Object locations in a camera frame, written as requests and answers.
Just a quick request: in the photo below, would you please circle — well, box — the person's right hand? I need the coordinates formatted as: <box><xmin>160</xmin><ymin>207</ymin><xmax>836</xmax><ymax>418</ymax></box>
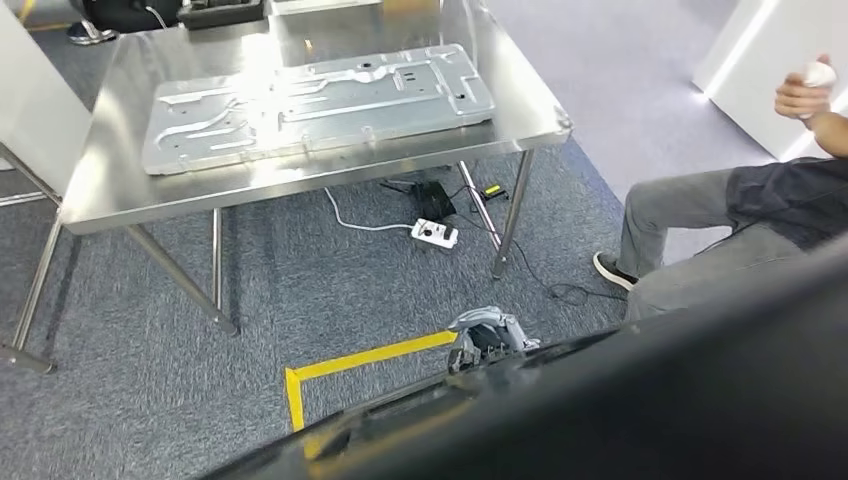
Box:
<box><xmin>775</xmin><ymin>66</ymin><xmax>833</xmax><ymax>122</ymax></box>

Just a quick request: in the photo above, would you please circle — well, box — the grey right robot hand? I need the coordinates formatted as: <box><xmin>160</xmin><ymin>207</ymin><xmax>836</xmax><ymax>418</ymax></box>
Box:
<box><xmin>447</xmin><ymin>305</ymin><xmax>541</xmax><ymax>376</ymax></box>

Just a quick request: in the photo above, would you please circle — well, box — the small white object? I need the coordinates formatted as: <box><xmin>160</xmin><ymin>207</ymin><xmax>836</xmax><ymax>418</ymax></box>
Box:
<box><xmin>801</xmin><ymin>60</ymin><xmax>838</xmax><ymax>89</ymax></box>

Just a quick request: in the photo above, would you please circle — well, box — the long black plastic part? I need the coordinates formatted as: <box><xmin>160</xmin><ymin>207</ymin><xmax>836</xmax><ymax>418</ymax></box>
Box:
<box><xmin>198</xmin><ymin>231</ymin><xmax>848</xmax><ymax>480</ymax></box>

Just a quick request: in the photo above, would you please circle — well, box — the stainless steel workbench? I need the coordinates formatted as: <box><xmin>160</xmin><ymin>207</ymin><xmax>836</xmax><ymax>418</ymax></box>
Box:
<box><xmin>0</xmin><ymin>142</ymin><xmax>64</xmax><ymax>376</ymax></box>
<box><xmin>59</xmin><ymin>0</ymin><xmax>574</xmax><ymax>337</ymax></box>

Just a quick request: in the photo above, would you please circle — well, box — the white box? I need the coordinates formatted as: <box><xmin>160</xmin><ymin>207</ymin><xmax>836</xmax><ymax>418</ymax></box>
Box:
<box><xmin>692</xmin><ymin>0</ymin><xmax>848</xmax><ymax>162</ymax></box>

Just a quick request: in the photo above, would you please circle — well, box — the white power strip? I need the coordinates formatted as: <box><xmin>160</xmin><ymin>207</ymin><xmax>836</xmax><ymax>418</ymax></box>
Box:
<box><xmin>410</xmin><ymin>218</ymin><xmax>460</xmax><ymax>250</ymax></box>

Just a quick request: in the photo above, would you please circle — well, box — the yellow floor tape square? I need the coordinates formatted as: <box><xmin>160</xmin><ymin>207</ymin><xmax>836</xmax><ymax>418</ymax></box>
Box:
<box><xmin>284</xmin><ymin>329</ymin><xmax>460</xmax><ymax>460</ymax></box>

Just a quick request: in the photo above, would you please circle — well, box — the black router box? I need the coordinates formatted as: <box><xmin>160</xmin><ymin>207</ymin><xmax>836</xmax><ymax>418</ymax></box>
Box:
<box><xmin>380</xmin><ymin>180</ymin><xmax>458</xmax><ymax>223</ymax></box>

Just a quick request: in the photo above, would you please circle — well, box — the person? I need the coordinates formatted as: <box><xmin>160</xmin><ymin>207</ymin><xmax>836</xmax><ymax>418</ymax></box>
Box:
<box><xmin>592</xmin><ymin>56</ymin><xmax>848</xmax><ymax>326</ymax></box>

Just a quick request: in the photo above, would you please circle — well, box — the silver stamped metal panel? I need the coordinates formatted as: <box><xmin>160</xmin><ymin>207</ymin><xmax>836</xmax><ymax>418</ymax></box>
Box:
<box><xmin>140</xmin><ymin>43</ymin><xmax>497</xmax><ymax>177</ymax></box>

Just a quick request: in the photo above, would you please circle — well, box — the white low table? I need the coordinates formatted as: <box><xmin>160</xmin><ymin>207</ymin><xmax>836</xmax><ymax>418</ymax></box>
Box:
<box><xmin>270</xmin><ymin>0</ymin><xmax>384</xmax><ymax>17</ymax></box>

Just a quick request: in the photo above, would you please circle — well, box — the black equipment case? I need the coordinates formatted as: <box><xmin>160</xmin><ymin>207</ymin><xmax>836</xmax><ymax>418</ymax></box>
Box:
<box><xmin>177</xmin><ymin>0</ymin><xmax>266</xmax><ymax>31</ymax></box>

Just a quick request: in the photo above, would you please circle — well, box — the black bag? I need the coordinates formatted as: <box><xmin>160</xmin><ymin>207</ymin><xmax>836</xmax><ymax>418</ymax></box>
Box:
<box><xmin>79</xmin><ymin>0</ymin><xmax>185</xmax><ymax>34</ymax></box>

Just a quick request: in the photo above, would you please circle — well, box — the grey shoe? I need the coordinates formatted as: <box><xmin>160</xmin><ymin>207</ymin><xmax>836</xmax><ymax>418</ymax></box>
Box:
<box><xmin>66</xmin><ymin>19</ymin><xmax>121</xmax><ymax>46</ymax></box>

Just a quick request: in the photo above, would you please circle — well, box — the white cabinet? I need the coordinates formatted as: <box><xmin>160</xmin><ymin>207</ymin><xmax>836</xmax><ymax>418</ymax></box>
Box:
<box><xmin>0</xmin><ymin>0</ymin><xmax>92</xmax><ymax>198</ymax></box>

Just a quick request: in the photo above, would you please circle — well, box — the black floor cable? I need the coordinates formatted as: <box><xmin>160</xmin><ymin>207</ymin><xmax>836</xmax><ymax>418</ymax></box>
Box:
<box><xmin>450</xmin><ymin>187</ymin><xmax>629</xmax><ymax>307</ymax></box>

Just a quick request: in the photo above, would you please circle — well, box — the white power cable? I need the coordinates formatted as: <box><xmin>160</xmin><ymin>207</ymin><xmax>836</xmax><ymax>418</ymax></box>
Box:
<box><xmin>323</xmin><ymin>187</ymin><xmax>415</xmax><ymax>233</ymax></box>

